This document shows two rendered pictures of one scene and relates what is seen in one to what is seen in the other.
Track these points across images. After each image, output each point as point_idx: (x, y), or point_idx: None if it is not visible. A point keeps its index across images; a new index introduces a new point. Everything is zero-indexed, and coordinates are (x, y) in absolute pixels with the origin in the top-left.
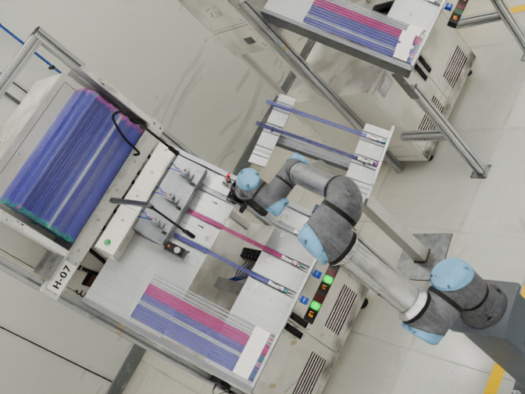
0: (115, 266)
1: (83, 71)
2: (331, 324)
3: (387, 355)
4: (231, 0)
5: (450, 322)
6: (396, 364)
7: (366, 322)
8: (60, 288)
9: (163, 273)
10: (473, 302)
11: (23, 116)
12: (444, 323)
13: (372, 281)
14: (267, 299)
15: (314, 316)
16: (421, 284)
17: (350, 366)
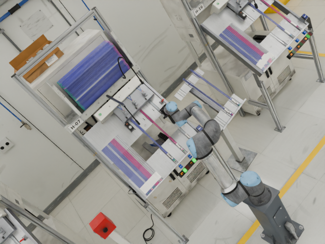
0: (100, 126)
1: (110, 33)
2: (189, 177)
3: (210, 199)
4: (188, 15)
5: (243, 199)
6: (213, 204)
7: (205, 180)
8: (73, 129)
9: (121, 135)
10: (256, 193)
11: (77, 45)
12: (239, 199)
13: (213, 172)
14: (164, 160)
15: (183, 175)
16: (235, 172)
17: (192, 198)
